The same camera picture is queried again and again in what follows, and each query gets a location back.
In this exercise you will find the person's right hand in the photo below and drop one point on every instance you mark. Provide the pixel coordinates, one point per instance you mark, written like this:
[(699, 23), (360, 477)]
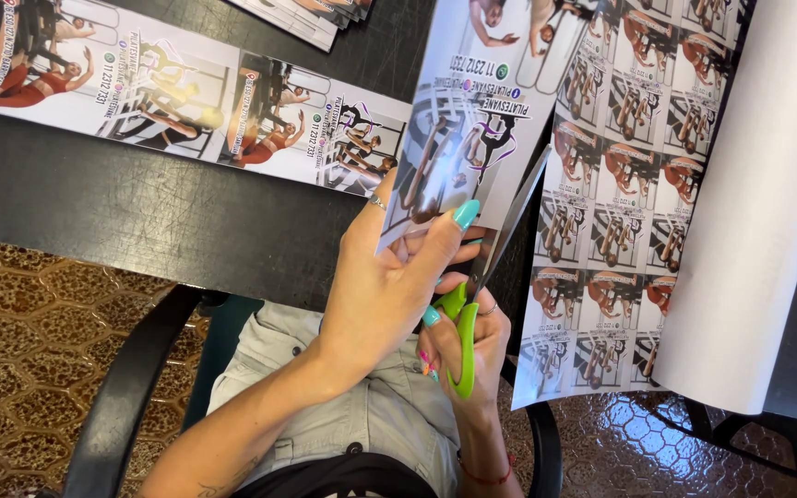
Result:
[(488, 353)]

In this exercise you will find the person's left hand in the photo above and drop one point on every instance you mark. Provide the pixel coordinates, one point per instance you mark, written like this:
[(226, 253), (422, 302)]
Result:
[(378, 290)]

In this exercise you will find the person's right fingers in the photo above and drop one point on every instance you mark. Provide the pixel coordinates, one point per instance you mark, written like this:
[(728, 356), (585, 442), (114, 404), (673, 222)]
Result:
[(490, 319)]

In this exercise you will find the light grey garment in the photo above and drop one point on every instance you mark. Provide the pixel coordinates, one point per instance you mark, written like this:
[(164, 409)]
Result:
[(371, 415)]

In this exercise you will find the rolled printed flyer sheet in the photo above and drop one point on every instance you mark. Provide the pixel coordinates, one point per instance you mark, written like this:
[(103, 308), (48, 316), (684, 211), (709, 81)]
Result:
[(647, 173)]

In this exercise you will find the black garment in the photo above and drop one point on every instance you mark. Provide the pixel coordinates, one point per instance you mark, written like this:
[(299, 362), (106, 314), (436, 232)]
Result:
[(343, 478)]

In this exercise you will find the stack of cut flyers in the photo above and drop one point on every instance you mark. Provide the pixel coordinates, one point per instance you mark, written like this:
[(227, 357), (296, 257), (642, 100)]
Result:
[(315, 17)]

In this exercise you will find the black armchair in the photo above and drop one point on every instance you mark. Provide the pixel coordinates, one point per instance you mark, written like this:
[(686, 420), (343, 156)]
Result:
[(122, 401)]

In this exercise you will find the long printed flyer strip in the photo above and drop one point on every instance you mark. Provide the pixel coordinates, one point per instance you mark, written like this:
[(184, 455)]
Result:
[(163, 90)]

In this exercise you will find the black table frame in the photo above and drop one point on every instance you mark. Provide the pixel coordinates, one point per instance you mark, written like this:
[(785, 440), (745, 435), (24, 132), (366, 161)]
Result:
[(751, 429)]

